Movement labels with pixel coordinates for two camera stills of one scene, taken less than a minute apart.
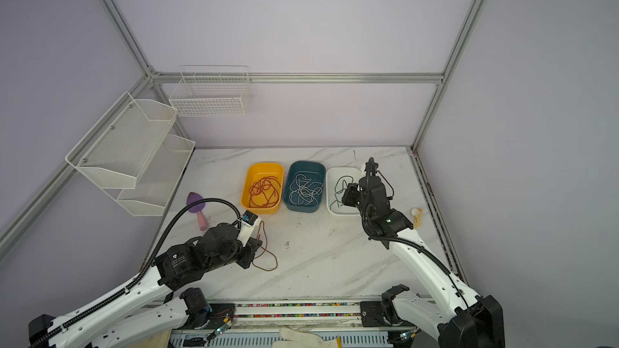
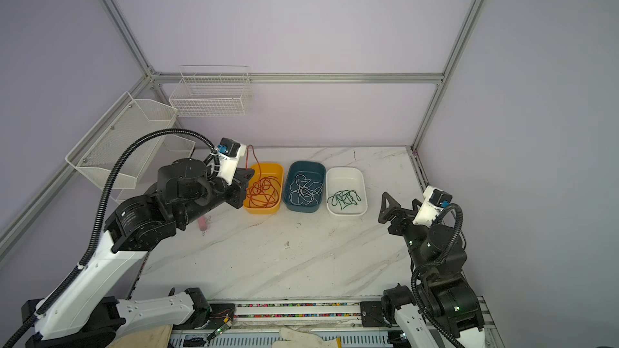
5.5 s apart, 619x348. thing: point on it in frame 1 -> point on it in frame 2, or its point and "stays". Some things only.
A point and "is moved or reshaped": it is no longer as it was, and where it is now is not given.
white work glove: (297, 338) stays
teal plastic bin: (304, 186) stays
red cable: (264, 248) -> (246, 165)
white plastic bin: (337, 180) stays
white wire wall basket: (211, 91) stays
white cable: (304, 192) stays
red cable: (264, 192) stays
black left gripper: (252, 245) -> (242, 177)
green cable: (342, 183) is moved or reshaped
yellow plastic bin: (263, 188) stays
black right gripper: (348, 195) -> (400, 215)
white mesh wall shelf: (130, 155) stays
